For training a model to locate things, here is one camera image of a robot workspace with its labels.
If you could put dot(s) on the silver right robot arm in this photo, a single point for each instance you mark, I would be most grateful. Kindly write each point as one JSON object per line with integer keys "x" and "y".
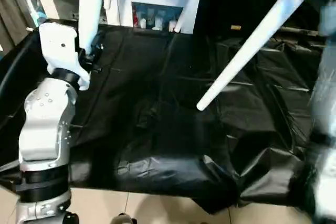
{"x": 325, "y": 77}

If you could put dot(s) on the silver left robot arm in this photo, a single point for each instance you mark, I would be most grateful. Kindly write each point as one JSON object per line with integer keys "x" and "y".
{"x": 44, "y": 124}

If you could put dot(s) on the black work mat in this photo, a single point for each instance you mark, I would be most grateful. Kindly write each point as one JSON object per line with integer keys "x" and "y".
{"x": 157, "y": 116}

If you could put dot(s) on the white red mug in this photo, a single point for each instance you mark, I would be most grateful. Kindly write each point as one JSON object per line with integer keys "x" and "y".
{"x": 171, "y": 26}

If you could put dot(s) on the grey curtain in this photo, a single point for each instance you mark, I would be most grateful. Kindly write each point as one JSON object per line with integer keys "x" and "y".
{"x": 13, "y": 11}

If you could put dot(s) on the black fabric bag yellow label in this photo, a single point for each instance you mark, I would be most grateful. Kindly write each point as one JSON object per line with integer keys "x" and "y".
{"x": 223, "y": 3}

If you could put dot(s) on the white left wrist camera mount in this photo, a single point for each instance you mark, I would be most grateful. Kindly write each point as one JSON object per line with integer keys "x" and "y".
{"x": 60, "y": 45}

